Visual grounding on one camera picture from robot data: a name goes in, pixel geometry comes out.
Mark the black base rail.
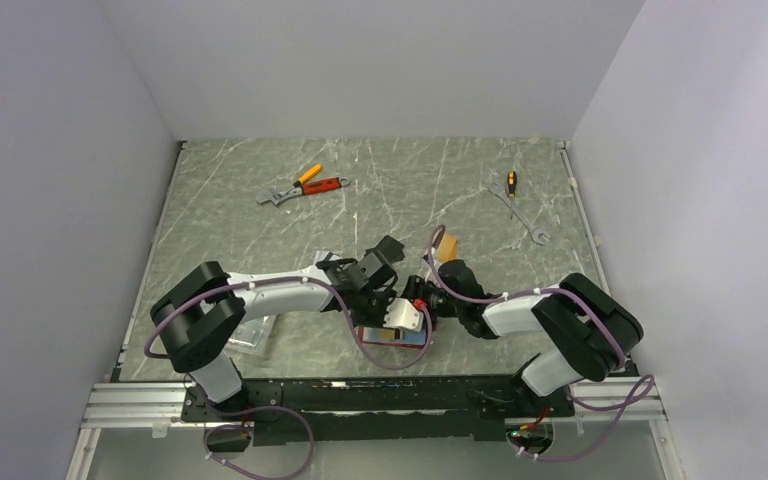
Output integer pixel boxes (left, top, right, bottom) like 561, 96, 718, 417
181, 375, 575, 446

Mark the red handled adjustable wrench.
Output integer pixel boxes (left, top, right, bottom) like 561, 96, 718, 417
255, 177, 351, 207

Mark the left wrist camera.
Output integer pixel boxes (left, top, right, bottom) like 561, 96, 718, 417
382, 298, 425, 332

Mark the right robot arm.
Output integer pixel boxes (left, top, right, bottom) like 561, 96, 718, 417
424, 259, 644, 415

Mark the silver open end wrench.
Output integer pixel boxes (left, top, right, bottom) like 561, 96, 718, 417
487, 183, 551, 246

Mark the red leather card holder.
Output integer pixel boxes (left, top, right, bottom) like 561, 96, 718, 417
356, 327, 426, 349

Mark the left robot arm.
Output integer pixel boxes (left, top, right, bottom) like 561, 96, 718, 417
144, 237, 404, 420

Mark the orange black screwdriver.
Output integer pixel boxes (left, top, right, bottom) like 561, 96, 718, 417
506, 170, 518, 200

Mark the aluminium frame rail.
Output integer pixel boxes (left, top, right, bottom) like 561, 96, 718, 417
67, 376, 686, 479

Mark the clear plastic screw box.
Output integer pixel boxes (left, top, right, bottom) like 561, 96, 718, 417
226, 315, 276, 356

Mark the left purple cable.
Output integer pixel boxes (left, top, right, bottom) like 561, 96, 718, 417
143, 276, 435, 480

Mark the silver credit card stack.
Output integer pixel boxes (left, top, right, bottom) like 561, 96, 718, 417
314, 250, 341, 263

